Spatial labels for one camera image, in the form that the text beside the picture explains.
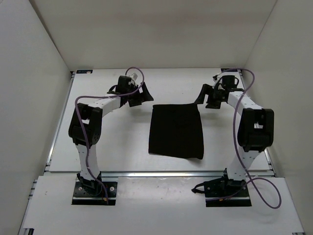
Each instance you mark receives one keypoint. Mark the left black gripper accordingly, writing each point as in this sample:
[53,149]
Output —
[144,96]

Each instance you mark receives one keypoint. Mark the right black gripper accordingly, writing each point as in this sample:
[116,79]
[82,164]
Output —
[206,90]

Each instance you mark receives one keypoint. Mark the black skirt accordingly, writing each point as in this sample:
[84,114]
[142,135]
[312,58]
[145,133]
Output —
[176,131]

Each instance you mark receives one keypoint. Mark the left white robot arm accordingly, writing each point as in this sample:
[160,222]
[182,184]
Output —
[86,123]

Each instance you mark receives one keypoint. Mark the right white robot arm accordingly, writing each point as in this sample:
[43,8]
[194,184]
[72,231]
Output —
[253,125]

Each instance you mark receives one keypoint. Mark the right blue label sticker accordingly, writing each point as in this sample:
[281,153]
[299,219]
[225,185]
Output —
[229,69]

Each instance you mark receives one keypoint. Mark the blue label sticker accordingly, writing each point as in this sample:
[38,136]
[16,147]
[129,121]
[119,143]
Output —
[84,71]
[229,69]

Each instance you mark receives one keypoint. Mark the left blue label sticker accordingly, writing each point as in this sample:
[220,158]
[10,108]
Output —
[84,71]

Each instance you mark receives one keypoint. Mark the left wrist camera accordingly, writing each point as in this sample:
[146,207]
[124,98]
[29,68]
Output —
[133,77]

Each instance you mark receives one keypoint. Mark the aluminium rail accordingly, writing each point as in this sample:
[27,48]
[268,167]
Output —
[161,174]

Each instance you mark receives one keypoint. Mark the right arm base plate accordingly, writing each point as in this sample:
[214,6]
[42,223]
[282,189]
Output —
[223,192]

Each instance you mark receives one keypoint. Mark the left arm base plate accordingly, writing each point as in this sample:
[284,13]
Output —
[82,196]

